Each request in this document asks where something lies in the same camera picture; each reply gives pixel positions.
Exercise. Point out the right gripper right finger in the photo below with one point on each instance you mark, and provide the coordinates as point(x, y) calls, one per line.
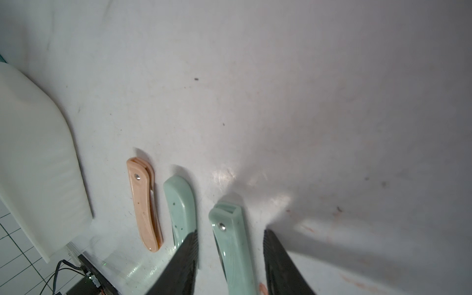
point(283, 277)

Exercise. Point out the mint folding fruit knife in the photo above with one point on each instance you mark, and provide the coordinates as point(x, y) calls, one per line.
point(228, 225)
point(181, 205)

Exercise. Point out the peach folding fruit knife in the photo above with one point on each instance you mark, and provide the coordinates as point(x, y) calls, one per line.
point(142, 181)

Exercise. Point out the white plastic storage box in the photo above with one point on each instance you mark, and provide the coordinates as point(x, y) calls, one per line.
point(41, 180)

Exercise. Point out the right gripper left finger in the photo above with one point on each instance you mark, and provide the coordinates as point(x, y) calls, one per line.
point(178, 278)

